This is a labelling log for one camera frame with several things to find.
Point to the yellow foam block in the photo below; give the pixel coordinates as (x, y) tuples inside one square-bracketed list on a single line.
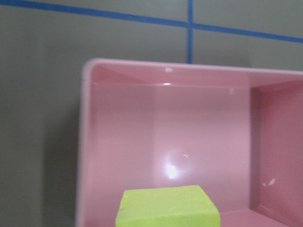
[(184, 206)]

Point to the pink plastic bin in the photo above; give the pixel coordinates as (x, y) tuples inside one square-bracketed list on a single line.
[(236, 132)]

